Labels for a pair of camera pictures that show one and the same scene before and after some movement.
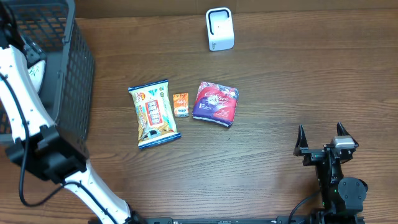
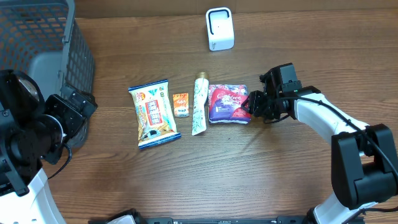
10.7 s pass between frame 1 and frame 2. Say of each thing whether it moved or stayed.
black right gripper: moved
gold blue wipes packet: stayed
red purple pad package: moved
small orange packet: stayed
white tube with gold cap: moved
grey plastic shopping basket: stayed
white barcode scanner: stayed
